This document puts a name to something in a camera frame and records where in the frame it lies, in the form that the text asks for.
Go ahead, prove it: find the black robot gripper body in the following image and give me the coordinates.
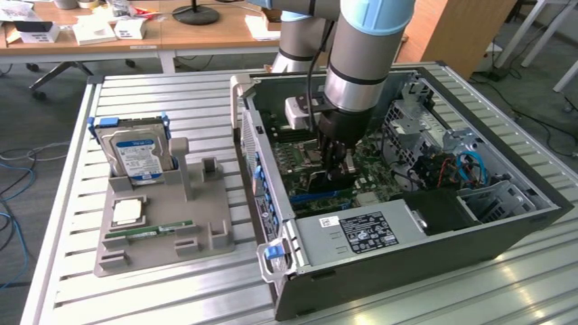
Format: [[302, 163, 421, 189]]
[[316, 110, 369, 146]]

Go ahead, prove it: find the graphics card with metal bracket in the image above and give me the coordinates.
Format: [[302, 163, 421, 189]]
[[294, 169, 358, 197]]

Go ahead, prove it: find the CPU socket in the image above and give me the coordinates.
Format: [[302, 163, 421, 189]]
[[297, 141, 324, 167]]

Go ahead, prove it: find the green motherboard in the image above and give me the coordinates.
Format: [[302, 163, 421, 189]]
[[269, 114, 406, 219]]

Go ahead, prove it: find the blue expansion slot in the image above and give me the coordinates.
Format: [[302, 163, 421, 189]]
[[288, 190, 341, 204]]

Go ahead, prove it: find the silver perforated drive cage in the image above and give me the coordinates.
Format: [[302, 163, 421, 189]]
[[381, 100, 455, 170]]

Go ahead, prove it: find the grey power supply unit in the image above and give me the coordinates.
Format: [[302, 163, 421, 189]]
[[288, 199, 428, 268]]

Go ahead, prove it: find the white paper booklet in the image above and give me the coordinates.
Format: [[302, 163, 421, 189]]
[[242, 15, 281, 41]]

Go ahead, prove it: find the grey metal disk bay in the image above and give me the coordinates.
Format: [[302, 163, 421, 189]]
[[455, 180, 537, 224]]

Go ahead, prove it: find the black open PC case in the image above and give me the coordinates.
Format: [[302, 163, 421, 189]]
[[229, 66, 575, 322]]

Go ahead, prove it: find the wooden cabinet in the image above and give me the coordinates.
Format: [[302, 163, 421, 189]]
[[394, 0, 517, 81]]

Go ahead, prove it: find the grey plastic parts rack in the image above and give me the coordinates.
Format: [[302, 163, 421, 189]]
[[91, 137, 236, 278]]

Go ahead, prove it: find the hard disk in blue carrier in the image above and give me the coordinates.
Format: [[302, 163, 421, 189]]
[[85, 113, 174, 186]]

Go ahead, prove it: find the black round lamp base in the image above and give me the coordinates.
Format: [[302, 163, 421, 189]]
[[170, 0, 221, 25]]

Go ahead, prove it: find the green RAM stick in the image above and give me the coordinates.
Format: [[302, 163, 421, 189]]
[[103, 220, 193, 240]]

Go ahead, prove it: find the silver CPU chip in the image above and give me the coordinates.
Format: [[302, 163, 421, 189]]
[[110, 199, 146, 226]]

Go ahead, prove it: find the small white labelled box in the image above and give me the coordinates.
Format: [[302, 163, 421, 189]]
[[113, 18, 146, 40]]

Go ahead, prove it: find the open white cardboard box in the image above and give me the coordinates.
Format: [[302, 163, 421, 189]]
[[70, 16, 117, 46]]

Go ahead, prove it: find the black desk leg with casters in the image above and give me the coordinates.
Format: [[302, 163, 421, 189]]
[[29, 60, 95, 101]]

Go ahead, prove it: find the long wooden desk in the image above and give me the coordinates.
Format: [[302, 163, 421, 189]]
[[0, 0, 406, 74]]

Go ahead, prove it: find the white box with black label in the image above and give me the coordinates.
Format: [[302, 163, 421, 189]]
[[18, 25, 61, 44]]

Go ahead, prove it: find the black device on box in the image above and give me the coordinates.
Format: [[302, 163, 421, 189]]
[[11, 20, 54, 33]]

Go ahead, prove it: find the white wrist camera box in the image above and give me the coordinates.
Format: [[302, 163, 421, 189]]
[[282, 96, 325, 131]]

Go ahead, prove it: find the black camera cable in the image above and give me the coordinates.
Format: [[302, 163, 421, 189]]
[[305, 20, 338, 131]]

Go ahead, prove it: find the blue data wire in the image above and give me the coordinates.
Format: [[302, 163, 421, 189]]
[[453, 150, 491, 189]]

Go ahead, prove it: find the white table frame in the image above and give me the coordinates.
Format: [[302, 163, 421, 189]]
[[493, 0, 578, 92]]

